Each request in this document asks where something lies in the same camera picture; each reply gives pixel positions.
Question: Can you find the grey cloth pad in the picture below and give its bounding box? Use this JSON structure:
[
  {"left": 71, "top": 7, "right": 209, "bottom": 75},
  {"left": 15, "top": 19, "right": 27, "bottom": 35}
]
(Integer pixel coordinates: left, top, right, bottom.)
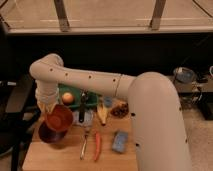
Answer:
[{"left": 73, "top": 110, "right": 93, "bottom": 127}]

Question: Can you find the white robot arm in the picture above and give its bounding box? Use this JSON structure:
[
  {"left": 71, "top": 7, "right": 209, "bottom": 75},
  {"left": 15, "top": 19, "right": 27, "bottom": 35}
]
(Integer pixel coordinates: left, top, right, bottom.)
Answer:
[{"left": 29, "top": 53, "right": 192, "bottom": 171}]

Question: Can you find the silver fork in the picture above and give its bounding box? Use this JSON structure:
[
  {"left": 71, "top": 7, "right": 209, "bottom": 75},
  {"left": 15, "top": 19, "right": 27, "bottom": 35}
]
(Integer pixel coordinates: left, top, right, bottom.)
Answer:
[{"left": 80, "top": 126, "right": 91, "bottom": 160}]

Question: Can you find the orange carrot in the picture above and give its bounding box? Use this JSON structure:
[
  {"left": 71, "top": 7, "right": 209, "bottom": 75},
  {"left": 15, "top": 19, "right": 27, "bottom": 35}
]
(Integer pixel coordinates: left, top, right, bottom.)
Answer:
[{"left": 94, "top": 132, "right": 101, "bottom": 161}]

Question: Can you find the bunch of grapes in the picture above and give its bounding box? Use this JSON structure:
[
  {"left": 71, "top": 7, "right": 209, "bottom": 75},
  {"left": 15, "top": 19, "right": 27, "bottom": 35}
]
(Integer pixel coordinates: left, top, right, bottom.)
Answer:
[{"left": 111, "top": 103, "right": 129, "bottom": 118}]

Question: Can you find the blue small cup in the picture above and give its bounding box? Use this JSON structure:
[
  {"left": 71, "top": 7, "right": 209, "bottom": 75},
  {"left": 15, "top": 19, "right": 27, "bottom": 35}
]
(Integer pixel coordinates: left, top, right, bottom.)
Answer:
[{"left": 103, "top": 96, "right": 112, "bottom": 107}]

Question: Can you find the black chair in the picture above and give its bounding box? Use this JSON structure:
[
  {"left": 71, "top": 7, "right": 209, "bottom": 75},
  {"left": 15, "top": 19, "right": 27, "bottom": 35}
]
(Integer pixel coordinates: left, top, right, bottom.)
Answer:
[{"left": 0, "top": 75, "right": 40, "bottom": 171}]

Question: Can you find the purple bowl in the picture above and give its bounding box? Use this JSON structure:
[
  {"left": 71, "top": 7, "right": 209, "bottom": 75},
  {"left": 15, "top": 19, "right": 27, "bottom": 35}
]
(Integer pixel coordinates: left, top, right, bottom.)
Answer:
[{"left": 38, "top": 122, "right": 66, "bottom": 143}]

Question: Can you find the red-orange bowl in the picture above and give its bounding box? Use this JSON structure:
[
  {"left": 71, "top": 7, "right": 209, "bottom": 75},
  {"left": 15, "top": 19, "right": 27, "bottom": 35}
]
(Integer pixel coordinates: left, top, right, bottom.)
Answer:
[{"left": 45, "top": 104, "right": 73, "bottom": 132}]

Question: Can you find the orange peach fruit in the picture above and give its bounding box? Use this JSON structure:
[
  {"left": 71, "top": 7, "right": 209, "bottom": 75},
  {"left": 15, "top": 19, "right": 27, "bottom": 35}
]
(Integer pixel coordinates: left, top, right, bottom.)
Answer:
[{"left": 62, "top": 92, "right": 74, "bottom": 104}]

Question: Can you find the green plastic bin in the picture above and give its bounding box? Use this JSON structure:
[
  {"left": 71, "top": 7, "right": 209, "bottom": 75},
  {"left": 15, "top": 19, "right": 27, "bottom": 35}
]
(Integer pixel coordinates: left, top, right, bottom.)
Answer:
[{"left": 59, "top": 84, "right": 98, "bottom": 110}]

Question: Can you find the blue sponge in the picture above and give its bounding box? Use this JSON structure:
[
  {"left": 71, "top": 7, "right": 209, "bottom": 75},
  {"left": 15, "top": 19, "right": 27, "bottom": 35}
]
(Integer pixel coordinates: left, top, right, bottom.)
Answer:
[{"left": 112, "top": 130, "right": 128, "bottom": 153}]

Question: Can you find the grey device on side table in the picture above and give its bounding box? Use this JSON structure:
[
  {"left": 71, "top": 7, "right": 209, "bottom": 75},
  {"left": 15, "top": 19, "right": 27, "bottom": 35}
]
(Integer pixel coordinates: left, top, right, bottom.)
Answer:
[{"left": 174, "top": 67, "right": 196, "bottom": 84}]

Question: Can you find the black handled ladle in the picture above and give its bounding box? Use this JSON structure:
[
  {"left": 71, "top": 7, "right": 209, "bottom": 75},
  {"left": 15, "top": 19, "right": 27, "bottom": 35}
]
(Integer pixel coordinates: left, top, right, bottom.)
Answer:
[{"left": 79, "top": 91, "right": 88, "bottom": 123}]

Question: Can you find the banana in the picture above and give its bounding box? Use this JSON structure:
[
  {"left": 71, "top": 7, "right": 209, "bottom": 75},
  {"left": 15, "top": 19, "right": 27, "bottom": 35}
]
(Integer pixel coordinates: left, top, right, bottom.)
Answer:
[{"left": 97, "top": 103, "right": 108, "bottom": 126}]

